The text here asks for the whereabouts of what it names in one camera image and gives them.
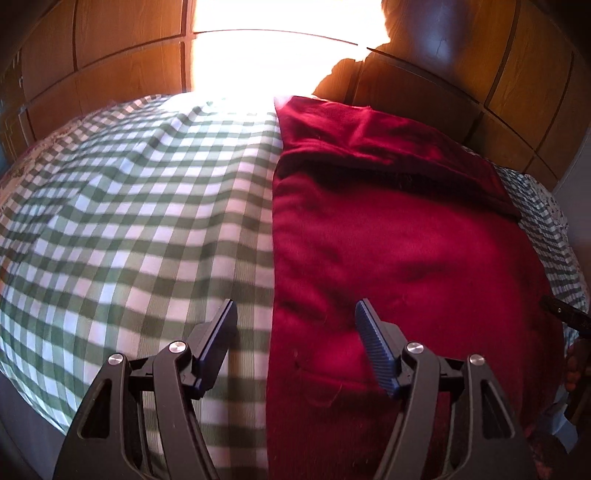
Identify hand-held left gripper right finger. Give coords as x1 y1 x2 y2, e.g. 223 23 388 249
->
355 298 536 480

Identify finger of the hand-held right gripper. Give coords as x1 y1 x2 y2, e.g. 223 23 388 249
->
539 295 591 339

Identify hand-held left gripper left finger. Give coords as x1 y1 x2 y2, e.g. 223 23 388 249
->
53 298 239 480

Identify red garment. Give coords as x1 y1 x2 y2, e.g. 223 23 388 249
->
265 95 568 480

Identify person's right hand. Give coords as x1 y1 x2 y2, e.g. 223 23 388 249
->
564 339 584 393

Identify green checked bed cover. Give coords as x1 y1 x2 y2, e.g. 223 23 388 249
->
0 92 591 480

